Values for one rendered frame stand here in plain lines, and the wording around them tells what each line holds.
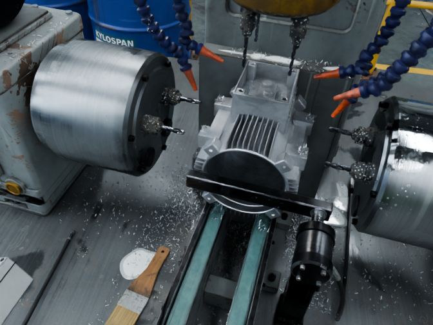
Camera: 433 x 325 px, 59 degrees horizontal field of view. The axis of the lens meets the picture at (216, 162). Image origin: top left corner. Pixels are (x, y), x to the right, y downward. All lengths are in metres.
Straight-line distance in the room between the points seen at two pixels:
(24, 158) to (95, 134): 0.19
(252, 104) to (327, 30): 0.27
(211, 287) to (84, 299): 0.25
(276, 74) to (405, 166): 0.29
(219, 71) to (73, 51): 0.28
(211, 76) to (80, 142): 0.29
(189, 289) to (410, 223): 0.37
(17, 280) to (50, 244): 0.35
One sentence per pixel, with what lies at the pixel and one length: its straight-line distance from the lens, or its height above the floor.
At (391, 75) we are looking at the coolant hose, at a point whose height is 1.26.
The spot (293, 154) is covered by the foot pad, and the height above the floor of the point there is 1.07.
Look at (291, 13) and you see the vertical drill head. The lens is 0.57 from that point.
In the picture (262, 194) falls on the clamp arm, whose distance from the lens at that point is 0.66.
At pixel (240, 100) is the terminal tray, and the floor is 1.13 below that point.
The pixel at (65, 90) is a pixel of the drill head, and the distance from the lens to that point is 0.73.
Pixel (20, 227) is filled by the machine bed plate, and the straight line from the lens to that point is 0.97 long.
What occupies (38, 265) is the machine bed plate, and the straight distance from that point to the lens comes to 0.89.
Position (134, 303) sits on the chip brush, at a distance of 0.79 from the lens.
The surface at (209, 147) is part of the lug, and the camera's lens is 0.65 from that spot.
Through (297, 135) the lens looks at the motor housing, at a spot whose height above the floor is 1.06.
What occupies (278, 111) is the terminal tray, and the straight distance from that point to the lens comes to 0.67.
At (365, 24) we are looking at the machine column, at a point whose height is 1.20.
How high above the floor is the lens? 1.51
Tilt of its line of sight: 44 degrees down
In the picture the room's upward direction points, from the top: 3 degrees clockwise
